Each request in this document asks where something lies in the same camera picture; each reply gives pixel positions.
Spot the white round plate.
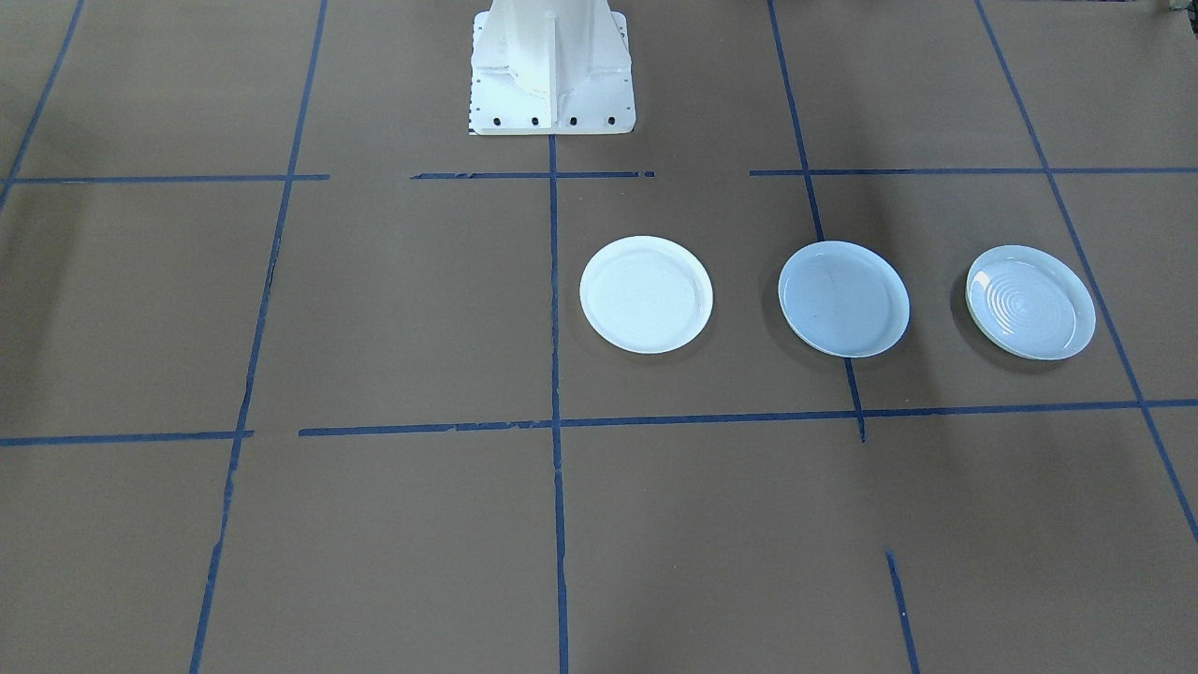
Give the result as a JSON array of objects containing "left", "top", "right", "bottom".
[{"left": 579, "top": 235, "right": 714, "bottom": 356}]

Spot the ribbed light blue plate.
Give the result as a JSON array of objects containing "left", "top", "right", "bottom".
[{"left": 965, "top": 244, "right": 1097, "bottom": 362}]

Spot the plain light blue plate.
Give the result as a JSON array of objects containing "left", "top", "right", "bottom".
[{"left": 778, "top": 241, "right": 911, "bottom": 359}]

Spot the white pedestal with base plate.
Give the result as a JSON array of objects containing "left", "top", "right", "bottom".
[{"left": 468, "top": 0, "right": 637, "bottom": 137}]

